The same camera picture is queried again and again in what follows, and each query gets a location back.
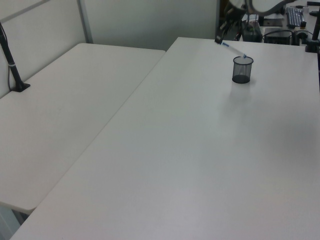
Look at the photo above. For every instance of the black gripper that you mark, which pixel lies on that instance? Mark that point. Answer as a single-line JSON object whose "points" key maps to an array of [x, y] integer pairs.
{"points": [[232, 17]]}

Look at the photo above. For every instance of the blue and white marker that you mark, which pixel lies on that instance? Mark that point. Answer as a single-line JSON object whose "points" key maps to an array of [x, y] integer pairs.
{"points": [[232, 48]]}

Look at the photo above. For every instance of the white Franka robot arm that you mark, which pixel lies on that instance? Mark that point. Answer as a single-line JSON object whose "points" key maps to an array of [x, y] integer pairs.
{"points": [[240, 3]]}

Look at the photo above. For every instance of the black mesh pen cup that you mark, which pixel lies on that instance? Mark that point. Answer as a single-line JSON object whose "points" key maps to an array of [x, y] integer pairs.
{"points": [[241, 78]]}

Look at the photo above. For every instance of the black electronics box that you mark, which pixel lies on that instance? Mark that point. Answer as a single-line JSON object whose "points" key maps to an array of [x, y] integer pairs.
{"points": [[277, 37]]}

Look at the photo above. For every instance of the black computer keyboard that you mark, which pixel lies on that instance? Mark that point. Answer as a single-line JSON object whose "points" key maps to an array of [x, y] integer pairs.
{"points": [[295, 17]]}

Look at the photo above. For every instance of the black clamp stand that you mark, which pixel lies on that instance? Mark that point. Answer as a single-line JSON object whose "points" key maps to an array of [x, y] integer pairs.
{"points": [[313, 42]]}

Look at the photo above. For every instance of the white side table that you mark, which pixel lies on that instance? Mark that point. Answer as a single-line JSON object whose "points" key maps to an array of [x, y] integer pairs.
{"points": [[62, 100]]}

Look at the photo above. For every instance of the black pole stand with base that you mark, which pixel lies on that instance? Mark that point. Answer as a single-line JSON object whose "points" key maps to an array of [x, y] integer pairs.
{"points": [[11, 62]]}

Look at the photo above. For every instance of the grey partition frame post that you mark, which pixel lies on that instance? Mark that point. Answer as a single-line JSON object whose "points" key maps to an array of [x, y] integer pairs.
{"points": [[86, 20]]}

